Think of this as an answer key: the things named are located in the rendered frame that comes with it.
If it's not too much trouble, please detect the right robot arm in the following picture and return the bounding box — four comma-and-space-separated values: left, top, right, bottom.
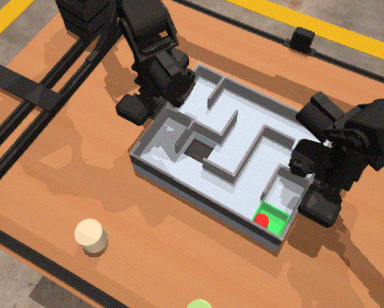
115, 0, 196, 108

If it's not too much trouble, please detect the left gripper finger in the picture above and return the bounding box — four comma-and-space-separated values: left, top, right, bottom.
308, 184, 343, 205

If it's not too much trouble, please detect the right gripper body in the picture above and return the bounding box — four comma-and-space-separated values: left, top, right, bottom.
115, 48, 189, 126

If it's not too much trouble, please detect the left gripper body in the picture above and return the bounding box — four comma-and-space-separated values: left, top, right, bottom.
297, 151, 364, 228

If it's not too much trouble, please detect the light green short cylinder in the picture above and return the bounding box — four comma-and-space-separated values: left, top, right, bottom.
187, 299, 212, 308

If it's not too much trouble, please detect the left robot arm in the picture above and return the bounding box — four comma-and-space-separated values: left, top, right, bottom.
288, 91, 384, 181

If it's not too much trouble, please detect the cream cylinder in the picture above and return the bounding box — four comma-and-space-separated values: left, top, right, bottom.
74, 219, 108, 253

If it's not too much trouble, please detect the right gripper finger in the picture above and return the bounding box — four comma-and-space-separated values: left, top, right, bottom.
132, 93, 158, 117

